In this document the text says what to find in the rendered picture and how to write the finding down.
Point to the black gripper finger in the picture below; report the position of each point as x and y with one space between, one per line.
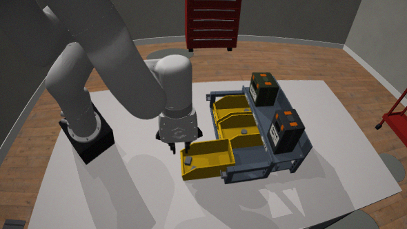
172 145
187 144

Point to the yellow bin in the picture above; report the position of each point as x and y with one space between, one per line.
209 156
232 126
230 105

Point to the dark green case with handle slot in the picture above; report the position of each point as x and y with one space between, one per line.
263 89

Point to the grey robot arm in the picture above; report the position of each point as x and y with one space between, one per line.
106 45

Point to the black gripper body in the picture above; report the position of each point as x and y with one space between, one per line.
178 130

